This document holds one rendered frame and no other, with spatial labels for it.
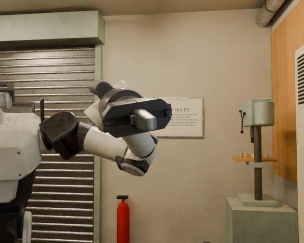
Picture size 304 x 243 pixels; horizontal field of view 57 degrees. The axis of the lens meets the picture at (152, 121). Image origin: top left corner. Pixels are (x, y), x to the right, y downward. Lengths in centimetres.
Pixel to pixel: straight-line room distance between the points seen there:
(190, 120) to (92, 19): 156
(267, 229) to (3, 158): 200
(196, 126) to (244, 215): 121
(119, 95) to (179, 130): 267
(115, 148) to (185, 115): 236
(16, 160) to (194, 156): 249
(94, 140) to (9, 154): 25
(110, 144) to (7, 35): 295
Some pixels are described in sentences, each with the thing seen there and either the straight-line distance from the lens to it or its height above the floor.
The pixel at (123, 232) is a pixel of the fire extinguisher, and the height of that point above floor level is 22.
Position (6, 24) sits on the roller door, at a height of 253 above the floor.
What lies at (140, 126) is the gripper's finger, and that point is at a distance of 46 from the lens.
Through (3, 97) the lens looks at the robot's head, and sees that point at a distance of 95.
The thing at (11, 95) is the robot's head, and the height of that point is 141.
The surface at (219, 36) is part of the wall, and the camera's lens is 342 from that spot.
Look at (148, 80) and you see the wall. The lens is 330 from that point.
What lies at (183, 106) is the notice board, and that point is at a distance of 321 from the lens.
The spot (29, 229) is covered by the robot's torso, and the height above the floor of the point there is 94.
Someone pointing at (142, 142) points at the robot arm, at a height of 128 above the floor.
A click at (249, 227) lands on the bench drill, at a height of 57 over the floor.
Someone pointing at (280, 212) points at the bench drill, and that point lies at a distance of 246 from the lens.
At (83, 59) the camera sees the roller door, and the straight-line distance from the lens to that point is 351.
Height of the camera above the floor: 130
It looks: 2 degrees up
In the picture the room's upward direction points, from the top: straight up
